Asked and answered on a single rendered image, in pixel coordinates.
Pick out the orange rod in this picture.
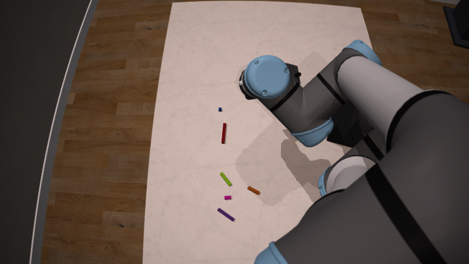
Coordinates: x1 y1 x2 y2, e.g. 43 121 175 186
247 186 260 195

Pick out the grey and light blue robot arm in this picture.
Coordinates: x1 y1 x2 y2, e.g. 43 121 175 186
242 40 469 264

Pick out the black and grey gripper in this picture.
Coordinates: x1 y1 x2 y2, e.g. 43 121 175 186
239 63 301 100

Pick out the lime green rod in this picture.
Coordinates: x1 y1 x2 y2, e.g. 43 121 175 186
220 172 232 186

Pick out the purple rod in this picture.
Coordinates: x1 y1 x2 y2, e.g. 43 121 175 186
217 208 234 221

